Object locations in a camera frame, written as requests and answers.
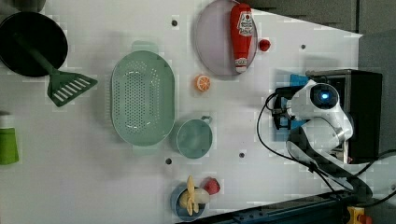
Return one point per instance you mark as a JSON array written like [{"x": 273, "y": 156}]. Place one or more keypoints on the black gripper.
[{"x": 280, "y": 106}]

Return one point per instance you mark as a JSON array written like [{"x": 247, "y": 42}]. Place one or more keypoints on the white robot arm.
[{"x": 326, "y": 126}]

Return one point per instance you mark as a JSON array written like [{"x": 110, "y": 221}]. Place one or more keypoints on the strawberry near plate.
[{"x": 264, "y": 44}]

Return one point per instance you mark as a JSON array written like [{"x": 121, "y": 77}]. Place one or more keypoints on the orange slice toy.
[{"x": 202, "y": 83}]

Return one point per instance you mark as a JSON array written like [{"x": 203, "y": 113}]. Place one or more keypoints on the grey round plate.
[{"x": 213, "y": 38}]

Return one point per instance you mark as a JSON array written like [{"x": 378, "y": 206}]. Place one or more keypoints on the strawberry near blue bowl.
[{"x": 212, "y": 186}]

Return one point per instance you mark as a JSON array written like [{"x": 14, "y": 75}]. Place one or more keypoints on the red ketchup bottle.
[{"x": 241, "y": 27}]

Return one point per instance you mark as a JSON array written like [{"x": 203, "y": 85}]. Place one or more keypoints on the peeled banana toy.
[{"x": 193, "y": 197}]

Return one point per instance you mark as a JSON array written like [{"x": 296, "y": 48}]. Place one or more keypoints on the small blue bowl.
[{"x": 180, "y": 212}]

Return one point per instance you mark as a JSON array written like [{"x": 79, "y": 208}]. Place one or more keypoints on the green oval colander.
[{"x": 143, "y": 98}]

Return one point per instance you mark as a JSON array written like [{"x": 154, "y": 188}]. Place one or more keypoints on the green slotted spatula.
[{"x": 63, "y": 86}]

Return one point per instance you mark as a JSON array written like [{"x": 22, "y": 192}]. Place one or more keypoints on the black frying pan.
[{"x": 29, "y": 29}]

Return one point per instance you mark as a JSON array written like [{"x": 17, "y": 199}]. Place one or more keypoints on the green cup with handle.
[{"x": 194, "y": 137}]

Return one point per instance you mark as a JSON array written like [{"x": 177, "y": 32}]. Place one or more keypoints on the blue frame rail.
[{"x": 325, "y": 208}]

